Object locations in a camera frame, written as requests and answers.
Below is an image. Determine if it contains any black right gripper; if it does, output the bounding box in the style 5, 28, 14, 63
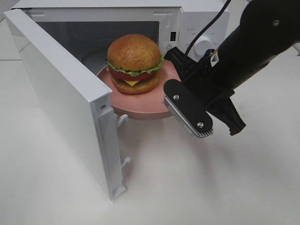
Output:
164, 47, 246, 136

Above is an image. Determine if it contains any pink round plate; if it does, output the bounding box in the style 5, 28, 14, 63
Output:
97, 60, 180, 120

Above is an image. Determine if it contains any burger with lettuce and cheese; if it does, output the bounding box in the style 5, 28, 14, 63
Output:
107, 33, 164, 95

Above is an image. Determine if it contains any white microwave door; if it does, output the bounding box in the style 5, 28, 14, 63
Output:
5, 9, 126, 199

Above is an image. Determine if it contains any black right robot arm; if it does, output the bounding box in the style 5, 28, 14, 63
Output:
164, 0, 300, 138

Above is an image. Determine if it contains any upper white control knob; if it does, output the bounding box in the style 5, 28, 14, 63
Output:
194, 34, 213, 57

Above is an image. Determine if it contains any white microwave oven body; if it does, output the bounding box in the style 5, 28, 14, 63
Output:
10, 0, 223, 75

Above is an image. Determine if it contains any black wrist camera with heatsink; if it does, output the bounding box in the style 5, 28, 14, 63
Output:
163, 79, 213, 138

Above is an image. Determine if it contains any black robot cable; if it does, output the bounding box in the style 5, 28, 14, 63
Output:
184, 0, 233, 56

